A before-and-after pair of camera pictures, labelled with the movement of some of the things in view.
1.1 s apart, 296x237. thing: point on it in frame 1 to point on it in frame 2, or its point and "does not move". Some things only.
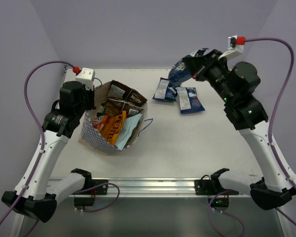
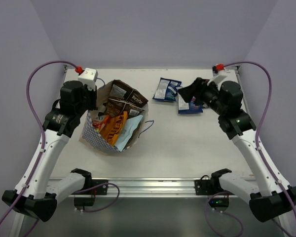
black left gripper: x=89 y=99 does not move
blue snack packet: x=188 y=100 does not move
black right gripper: x=201 y=64 to x=197 y=89
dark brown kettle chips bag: x=119 y=91 does not move
